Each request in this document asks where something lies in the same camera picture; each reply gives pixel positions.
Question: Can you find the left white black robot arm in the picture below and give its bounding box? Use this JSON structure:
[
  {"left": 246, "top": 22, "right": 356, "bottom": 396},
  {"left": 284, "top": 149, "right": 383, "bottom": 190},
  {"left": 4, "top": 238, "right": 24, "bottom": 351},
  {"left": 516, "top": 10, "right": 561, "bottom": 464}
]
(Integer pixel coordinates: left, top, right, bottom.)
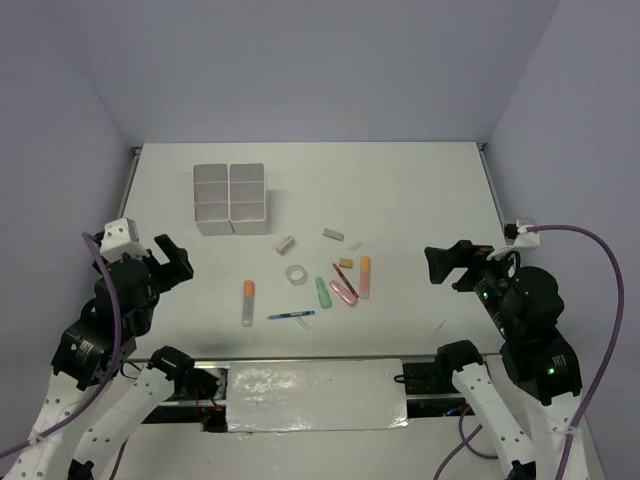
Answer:
[{"left": 1, "top": 231, "right": 196, "bottom": 479}]

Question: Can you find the green highlighter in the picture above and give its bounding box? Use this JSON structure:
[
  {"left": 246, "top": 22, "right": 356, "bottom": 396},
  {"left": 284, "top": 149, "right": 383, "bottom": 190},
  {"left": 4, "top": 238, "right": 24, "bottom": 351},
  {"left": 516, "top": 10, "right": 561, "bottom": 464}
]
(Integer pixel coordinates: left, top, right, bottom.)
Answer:
[{"left": 314, "top": 277, "right": 332, "bottom": 309}]

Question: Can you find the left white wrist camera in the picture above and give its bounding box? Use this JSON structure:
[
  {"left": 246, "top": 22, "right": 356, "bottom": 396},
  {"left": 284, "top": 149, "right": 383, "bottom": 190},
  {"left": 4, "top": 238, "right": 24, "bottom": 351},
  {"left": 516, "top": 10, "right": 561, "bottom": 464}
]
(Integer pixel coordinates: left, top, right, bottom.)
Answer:
[{"left": 100, "top": 217, "right": 148, "bottom": 263}]

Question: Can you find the orange capped glue stick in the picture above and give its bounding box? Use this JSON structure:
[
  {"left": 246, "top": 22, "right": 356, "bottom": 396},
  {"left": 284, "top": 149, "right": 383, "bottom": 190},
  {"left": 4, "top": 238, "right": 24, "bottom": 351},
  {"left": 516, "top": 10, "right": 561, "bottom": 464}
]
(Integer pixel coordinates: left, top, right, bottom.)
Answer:
[{"left": 241, "top": 280, "right": 255, "bottom": 327}]

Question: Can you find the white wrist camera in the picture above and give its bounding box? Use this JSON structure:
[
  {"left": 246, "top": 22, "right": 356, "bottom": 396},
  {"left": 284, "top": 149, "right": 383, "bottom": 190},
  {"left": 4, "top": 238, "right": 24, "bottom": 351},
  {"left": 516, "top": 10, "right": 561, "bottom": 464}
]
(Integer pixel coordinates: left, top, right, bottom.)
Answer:
[
  {"left": 488, "top": 219, "right": 540, "bottom": 260},
  {"left": 100, "top": 217, "right": 148, "bottom": 263}
]

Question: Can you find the left aluminium table rail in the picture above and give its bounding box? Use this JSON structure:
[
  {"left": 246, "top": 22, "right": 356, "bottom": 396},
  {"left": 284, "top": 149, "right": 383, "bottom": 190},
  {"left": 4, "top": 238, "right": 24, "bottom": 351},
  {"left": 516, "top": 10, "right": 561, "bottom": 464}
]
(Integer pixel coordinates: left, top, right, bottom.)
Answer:
[{"left": 117, "top": 146, "right": 142, "bottom": 218}]

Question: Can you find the right white compartment container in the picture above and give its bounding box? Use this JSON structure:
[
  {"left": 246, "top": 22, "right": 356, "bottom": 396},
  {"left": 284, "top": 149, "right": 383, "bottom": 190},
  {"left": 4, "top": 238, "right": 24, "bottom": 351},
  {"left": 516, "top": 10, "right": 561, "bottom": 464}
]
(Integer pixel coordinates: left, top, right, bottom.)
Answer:
[{"left": 229, "top": 163, "right": 269, "bottom": 235}]

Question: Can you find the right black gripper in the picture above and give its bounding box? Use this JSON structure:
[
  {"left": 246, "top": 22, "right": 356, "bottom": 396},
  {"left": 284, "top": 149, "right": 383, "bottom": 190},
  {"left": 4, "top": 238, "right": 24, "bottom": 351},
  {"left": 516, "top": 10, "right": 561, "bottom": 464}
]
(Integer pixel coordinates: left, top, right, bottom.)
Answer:
[{"left": 423, "top": 235, "right": 523, "bottom": 334}]

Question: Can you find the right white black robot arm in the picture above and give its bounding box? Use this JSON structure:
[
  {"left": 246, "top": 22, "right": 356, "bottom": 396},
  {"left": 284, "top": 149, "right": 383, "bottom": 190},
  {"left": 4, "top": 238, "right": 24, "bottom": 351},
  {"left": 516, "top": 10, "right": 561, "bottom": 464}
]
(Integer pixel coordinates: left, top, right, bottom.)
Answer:
[{"left": 424, "top": 240, "right": 589, "bottom": 479}]

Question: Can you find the clear pen cap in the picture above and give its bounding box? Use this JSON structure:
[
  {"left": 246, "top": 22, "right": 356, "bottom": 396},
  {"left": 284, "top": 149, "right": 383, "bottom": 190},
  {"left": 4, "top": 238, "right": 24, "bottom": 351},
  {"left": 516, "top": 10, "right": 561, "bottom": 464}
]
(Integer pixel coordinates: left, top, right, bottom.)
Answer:
[{"left": 296, "top": 317, "right": 311, "bottom": 331}]

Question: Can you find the blue pen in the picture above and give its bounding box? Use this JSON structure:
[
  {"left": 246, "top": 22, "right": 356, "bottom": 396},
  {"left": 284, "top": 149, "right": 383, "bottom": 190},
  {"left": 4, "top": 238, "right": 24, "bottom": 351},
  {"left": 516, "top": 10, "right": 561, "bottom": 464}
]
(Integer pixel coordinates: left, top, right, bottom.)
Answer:
[{"left": 267, "top": 310, "right": 316, "bottom": 320}]

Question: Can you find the right aluminium table rail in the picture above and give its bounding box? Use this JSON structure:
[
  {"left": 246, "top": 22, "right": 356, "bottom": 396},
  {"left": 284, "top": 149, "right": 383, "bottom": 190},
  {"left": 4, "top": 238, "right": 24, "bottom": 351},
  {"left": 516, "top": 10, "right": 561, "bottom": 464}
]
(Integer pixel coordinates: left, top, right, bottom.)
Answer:
[{"left": 476, "top": 142, "right": 505, "bottom": 225}]

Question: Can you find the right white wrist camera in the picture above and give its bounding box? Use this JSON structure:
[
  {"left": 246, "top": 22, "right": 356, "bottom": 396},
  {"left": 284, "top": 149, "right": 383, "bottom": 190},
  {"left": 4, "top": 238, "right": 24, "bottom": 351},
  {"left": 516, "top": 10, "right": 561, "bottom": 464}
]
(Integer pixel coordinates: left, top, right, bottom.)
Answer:
[{"left": 488, "top": 219, "right": 540, "bottom": 260}]

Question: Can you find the red pen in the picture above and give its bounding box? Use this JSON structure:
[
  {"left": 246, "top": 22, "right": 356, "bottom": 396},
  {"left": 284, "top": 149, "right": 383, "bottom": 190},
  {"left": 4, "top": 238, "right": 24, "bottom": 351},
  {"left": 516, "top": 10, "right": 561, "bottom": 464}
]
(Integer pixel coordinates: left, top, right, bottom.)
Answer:
[{"left": 332, "top": 263, "right": 359, "bottom": 298}]

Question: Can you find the silver foil covered panel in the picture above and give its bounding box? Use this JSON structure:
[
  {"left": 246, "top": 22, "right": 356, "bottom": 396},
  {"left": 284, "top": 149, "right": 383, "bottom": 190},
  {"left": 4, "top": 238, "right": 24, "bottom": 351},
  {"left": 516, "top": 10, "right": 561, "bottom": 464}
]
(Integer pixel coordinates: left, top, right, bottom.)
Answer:
[{"left": 226, "top": 359, "right": 408, "bottom": 433}]

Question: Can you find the clear tape roll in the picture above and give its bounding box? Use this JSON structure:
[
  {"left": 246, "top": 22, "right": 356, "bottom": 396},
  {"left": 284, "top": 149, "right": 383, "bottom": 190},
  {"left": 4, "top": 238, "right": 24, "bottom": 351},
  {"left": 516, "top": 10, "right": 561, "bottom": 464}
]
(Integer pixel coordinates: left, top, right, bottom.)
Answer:
[{"left": 285, "top": 264, "right": 308, "bottom": 286}]

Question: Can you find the orange pink highlighter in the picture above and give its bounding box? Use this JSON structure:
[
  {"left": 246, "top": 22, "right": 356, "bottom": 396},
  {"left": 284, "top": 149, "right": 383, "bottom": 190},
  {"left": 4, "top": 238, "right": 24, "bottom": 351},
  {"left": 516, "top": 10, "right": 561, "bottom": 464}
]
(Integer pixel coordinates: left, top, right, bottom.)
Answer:
[{"left": 359, "top": 256, "right": 371, "bottom": 299}]

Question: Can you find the aluminium table rail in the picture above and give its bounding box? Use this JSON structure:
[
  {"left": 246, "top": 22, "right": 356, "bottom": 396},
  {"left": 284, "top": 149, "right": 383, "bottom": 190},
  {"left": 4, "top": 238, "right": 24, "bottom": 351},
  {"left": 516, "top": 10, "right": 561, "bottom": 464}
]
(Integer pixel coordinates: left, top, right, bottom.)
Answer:
[
  {"left": 117, "top": 146, "right": 142, "bottom": 218},
  {"left": 476, "top": 142, "right": 505, "bottom": 225}
]

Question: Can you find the beige eraser block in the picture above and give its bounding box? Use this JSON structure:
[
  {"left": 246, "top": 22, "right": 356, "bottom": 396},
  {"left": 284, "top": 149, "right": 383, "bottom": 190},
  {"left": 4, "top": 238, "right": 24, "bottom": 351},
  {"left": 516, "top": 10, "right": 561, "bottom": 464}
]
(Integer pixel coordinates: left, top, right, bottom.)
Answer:
[{"left": 323, "top": 228, "right": 344, "bottom": 241}]

